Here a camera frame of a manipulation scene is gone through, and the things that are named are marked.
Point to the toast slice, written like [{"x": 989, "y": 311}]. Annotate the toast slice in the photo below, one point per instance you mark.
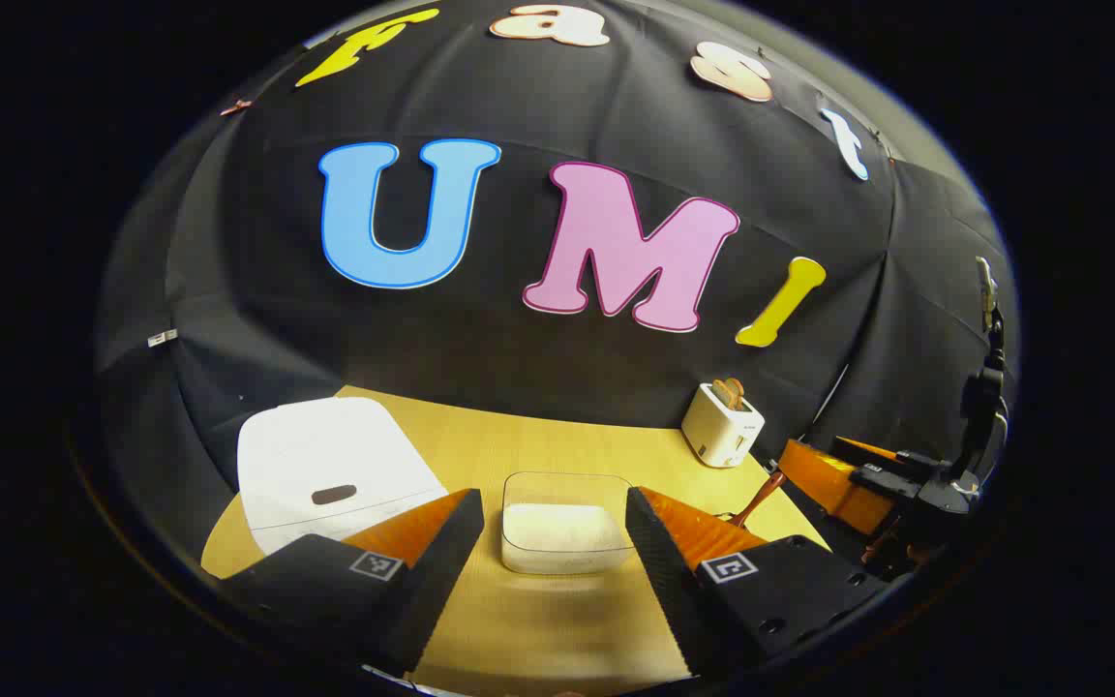
[
  {"x": 736, "y": 392},
  {"x": 722, "y": 392}
]

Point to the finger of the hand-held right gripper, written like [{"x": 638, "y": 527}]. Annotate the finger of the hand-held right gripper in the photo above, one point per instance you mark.
[
  {"x": 891, "y": 465},
  {"x": 828, "y": 484}
]

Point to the small white cloth label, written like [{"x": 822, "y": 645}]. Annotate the small white cloth label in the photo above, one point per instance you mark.
[{"x": 163, "y": 338}]

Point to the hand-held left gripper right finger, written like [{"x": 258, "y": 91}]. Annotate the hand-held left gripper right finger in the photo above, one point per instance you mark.
[{"x": 669, "y": 571}]

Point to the clear plastic container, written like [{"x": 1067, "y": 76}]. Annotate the clear plastic container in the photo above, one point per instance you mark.
[{"x": 565, "y": 489}]

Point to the white toaster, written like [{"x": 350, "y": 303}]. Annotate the white toaster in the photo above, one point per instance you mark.
[{"x": 717, "y": 436}]

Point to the brown wooden spoon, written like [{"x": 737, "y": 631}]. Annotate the brown wooden spoon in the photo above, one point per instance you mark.
[{"x": 759, "y": 494}]

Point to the white rice cooker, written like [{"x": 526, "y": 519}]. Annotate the white rice cooker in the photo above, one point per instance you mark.
[{"x": 325, "y": 455}]

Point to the copper cloth clip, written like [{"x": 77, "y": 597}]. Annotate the copper cloth clip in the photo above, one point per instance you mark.
[{"x": 236, "y": 106}]

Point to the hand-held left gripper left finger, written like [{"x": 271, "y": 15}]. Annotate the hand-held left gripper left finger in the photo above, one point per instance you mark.
[{"x": 441, "y": 571}]

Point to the black backdrop cloth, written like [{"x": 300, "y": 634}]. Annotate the black backdrop cloth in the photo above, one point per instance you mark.
[{"x": 557, "y": 387}]

